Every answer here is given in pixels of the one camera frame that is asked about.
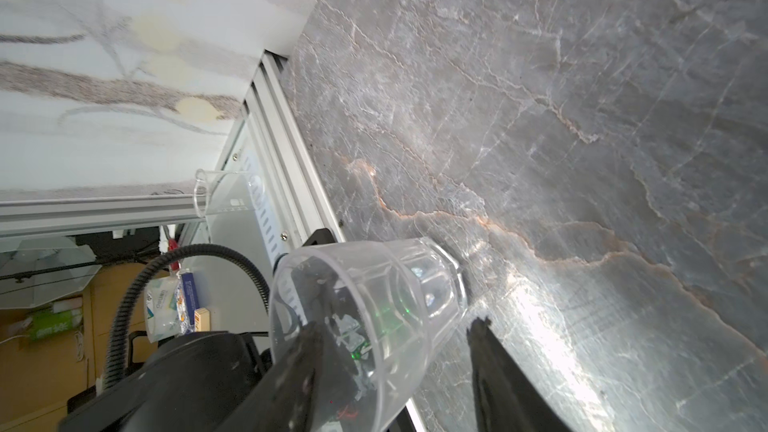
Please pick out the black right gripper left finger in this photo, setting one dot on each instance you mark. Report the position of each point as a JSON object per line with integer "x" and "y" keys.
{"x": 285, "y": 399}

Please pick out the clear cup behind rail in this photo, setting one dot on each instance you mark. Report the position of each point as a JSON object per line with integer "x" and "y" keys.
{"x": 220, "y": 192}

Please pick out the clear glass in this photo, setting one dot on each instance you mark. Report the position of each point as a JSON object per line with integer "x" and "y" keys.
{"x": 384, "y": 309}

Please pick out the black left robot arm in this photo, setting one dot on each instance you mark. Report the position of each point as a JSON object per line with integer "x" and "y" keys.
{"x": 204, "y": 381}

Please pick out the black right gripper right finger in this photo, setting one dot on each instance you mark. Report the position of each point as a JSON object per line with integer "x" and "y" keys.
{"x": 504, "y": 398}

